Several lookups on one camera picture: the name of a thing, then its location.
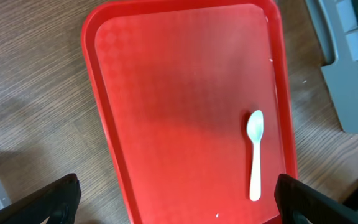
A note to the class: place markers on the red plastic tray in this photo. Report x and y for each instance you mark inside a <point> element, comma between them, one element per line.
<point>175,83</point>

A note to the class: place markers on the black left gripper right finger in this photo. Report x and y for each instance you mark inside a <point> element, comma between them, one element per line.
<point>299,203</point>

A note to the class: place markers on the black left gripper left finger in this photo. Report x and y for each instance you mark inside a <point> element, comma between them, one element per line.
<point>56,203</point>

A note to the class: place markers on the grey dishwasher rack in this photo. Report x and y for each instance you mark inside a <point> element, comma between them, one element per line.
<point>336,25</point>

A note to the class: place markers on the white plastic spoon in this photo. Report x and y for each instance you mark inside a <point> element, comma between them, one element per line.
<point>255,130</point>

